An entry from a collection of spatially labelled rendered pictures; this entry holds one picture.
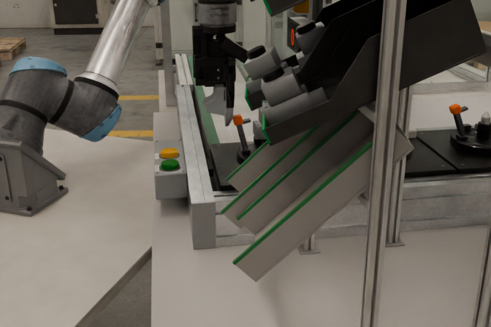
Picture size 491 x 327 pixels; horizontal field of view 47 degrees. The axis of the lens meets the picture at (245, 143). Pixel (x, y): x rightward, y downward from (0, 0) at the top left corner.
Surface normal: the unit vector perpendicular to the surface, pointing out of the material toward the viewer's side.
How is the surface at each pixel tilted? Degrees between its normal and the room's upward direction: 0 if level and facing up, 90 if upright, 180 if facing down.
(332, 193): 90
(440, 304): 0
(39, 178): 90
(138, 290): 0
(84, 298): 0
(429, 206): 90
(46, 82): 64
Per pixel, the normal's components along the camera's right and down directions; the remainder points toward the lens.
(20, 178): -0.33, 0.33
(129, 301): 0.00, -0.93
